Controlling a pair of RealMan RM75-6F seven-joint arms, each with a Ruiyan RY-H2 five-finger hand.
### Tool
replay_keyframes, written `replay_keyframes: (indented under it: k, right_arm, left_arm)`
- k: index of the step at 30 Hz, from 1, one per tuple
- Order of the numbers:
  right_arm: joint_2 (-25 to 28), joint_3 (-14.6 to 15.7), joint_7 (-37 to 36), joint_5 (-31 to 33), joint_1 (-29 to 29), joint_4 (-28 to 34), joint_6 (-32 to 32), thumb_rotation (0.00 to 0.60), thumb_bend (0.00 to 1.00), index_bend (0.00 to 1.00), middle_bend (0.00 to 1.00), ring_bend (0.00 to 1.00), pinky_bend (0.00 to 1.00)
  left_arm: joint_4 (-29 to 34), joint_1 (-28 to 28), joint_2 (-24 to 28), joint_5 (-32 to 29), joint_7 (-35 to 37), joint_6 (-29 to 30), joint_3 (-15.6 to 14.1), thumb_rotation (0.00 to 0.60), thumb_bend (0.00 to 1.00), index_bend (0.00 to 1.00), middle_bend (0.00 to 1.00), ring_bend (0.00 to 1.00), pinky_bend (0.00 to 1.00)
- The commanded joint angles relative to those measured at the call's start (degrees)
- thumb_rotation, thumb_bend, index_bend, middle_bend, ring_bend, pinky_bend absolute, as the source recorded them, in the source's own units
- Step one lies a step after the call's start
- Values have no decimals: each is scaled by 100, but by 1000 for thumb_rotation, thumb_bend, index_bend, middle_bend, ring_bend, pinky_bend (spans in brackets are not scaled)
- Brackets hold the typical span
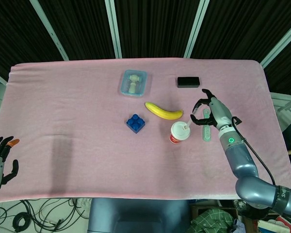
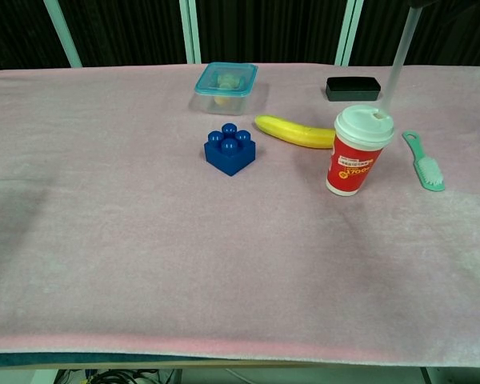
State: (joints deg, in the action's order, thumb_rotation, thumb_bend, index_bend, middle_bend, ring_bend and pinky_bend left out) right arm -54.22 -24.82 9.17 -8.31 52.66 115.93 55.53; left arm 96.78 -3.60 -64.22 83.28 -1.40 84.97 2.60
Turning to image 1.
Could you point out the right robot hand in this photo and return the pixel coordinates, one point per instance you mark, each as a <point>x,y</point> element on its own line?
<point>220,112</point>

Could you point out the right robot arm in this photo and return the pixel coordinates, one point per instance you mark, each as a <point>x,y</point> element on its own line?
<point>242,162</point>

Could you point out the red paper cup white lid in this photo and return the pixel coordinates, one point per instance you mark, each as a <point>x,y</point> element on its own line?
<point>178,132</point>

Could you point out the green brush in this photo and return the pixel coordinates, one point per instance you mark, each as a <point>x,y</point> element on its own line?
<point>207,133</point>

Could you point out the black rectangular box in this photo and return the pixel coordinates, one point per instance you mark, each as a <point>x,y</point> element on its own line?
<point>188,82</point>

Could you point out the yellow banana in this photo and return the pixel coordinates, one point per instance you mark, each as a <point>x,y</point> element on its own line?
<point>162,113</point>

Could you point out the white side shelf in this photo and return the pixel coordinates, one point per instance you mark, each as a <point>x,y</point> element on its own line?
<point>282,103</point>

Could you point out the blue toy building block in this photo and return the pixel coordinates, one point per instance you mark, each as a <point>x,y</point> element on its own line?
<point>135,123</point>

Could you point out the beige toy inside container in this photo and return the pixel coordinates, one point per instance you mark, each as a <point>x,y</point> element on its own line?
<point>133,83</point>

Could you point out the pink table cloth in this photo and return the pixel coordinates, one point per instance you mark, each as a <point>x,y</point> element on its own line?
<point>87,121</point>

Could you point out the clear container teal lid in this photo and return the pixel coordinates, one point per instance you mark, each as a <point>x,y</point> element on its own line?
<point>122,83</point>

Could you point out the black curtain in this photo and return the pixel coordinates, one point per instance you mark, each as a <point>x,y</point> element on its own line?
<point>155,26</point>

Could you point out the green plaid cloth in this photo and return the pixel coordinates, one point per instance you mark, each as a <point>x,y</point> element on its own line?
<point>211,221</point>

